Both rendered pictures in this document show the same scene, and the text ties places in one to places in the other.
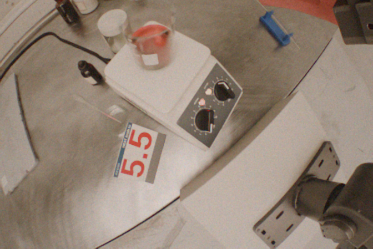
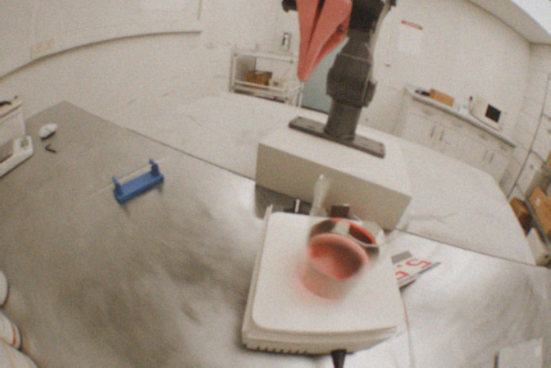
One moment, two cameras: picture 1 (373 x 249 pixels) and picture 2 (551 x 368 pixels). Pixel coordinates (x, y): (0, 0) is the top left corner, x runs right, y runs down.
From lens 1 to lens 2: 0.25 m
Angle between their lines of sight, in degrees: 65
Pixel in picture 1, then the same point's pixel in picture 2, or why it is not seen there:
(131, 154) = (412, 269)
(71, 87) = not seen: outside the picture
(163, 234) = (427, 223)
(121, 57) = (367, 315)
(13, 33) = not seen: outside the picture
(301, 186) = (339, 135)
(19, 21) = not seen: outside the picture
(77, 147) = (450, 335)
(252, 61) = (207, 210)
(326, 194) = (348, 107)
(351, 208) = (365, 80)
